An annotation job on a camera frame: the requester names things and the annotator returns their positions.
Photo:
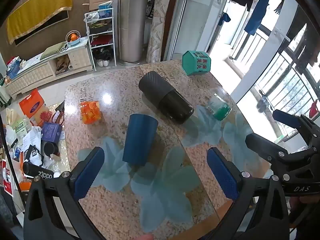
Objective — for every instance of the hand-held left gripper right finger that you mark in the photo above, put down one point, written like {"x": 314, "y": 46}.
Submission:
{"x": 222, "y": 173}

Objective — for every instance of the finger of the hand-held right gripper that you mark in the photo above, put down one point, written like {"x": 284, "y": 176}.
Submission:
{"x": 265, "y": 146}
{"x": 286, "y": 118}

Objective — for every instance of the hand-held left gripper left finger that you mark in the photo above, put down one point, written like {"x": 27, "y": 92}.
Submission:
{"x": 88, "y": 172}

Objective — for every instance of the blue cup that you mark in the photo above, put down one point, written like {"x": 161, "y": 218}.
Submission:
{"x": 140, "y": 140}

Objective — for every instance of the person's right hand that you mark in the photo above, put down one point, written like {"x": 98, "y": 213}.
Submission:
{"x": 310, "y": 199}

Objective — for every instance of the balcony railing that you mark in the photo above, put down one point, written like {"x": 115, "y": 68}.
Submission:
{"x": 287, "y": 80}

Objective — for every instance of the black mug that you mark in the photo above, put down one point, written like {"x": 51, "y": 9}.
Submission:
{"x": 50, "y": 148}

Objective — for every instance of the black lighter box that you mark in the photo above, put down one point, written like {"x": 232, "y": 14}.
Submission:
{"x": 37, "y": 171}

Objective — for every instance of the dark blue box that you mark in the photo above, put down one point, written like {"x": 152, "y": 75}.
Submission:
{"x": 51, "y": 132}

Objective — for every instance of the clear bottle with green label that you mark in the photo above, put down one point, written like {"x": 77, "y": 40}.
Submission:
{"x": 220, "y": 107}

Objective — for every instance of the orange transparent box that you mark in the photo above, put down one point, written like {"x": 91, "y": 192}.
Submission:
{"x": 90, "y": 112}

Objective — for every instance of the red sign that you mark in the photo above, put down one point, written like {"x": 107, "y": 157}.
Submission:
{"x": 7, "y": 177}

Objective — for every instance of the orange paper bag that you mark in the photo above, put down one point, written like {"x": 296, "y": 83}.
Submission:
{"x": 32, "y": 106}

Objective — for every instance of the black insulated bottle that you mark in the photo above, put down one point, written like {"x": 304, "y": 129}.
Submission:
{"x": 165, "y": 96}

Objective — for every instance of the green hexagonal box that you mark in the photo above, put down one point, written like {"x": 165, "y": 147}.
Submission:
{"x": 196, "y": 63}

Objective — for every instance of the white shoes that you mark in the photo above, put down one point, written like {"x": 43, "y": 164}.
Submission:
{"x": 103, "y": 63}

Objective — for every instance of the hanging blue garment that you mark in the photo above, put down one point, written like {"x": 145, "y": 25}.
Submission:
{"x": 260, "y": 10}

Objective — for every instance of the white cabinet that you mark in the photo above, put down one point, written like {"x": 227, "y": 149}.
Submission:
{"x": 37, "y": 71}

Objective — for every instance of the small hanging blue cloth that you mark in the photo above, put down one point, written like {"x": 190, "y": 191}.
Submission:
{"x": 224, "y": 18}

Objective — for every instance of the green cushion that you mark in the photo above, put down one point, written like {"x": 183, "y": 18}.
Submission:
{"x": 52, "y": 51}

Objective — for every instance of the bowl of oranges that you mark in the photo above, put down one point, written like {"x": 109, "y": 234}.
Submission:
{"x": 73, "y": 38}

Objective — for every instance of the white shelf rack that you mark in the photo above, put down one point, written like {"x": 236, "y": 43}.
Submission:
{"x": 86, "y": 37}

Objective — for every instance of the standing air conditioner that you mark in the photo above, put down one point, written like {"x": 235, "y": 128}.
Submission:
{"x": 131, "y": 22}

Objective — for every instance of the patterned curtain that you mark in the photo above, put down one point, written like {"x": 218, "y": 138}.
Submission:
{"x": 160, "y": 17}

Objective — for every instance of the yellow cloth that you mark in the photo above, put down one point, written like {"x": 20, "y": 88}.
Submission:
{"x": 37, "y": 12}

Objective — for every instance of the cardboard box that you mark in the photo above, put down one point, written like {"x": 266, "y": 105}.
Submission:
{"x": 98, "y": 1}

